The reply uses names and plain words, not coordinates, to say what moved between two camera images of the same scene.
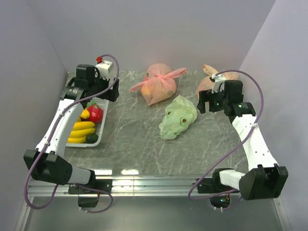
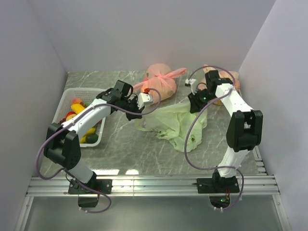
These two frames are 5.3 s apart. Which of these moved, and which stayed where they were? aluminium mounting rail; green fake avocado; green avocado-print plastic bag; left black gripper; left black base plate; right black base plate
Moved: left black gripper; green avocado-print plastic bag
Stayed: aluminium mounting rail; right black base plate; left black base plate; green fake avocado
